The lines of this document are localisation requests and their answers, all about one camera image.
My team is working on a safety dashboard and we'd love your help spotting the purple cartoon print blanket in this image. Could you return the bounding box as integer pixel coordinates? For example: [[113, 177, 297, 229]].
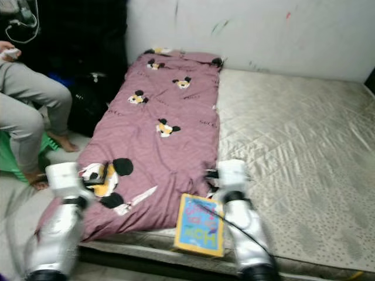
[[35, 48, 224, 244]]

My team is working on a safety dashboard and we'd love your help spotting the blue yellow children's book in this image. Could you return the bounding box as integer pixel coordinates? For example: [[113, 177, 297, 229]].
[[173, 193, 226, 258]]

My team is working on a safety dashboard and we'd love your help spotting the person's hand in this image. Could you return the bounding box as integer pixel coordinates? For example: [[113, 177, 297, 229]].
[[0, 42, 15, 60]]

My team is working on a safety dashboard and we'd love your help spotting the white quilted mattress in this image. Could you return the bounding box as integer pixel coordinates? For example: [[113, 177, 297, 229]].
[[79, 69, 375, 281]]

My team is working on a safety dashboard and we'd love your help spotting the black backpack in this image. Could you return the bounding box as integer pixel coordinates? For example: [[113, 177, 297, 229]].
[[67, 73, 118, 138]]

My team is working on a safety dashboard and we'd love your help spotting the green plastic stool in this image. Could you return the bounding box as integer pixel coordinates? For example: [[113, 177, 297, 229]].
[[0, 132, 56, 182]]

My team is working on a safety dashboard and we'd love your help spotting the person in grey trousers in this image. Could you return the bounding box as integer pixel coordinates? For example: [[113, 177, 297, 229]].
[[0, 41, 80, 191]]

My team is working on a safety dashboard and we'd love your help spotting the dark tall furniture panel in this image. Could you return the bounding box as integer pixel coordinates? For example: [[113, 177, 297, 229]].
[[0, 0, 128, 88]]

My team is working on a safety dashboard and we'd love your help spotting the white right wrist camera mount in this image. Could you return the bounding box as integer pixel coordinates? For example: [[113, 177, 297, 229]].
[[217, 159, 250, 194]]

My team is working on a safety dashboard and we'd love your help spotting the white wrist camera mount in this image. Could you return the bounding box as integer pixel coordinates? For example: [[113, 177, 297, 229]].
[[46, 163, 88, 200], [217, 159, 250, 194]]

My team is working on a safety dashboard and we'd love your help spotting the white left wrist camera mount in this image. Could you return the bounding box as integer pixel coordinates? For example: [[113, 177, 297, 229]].
[[46, 163, 88, 200]]

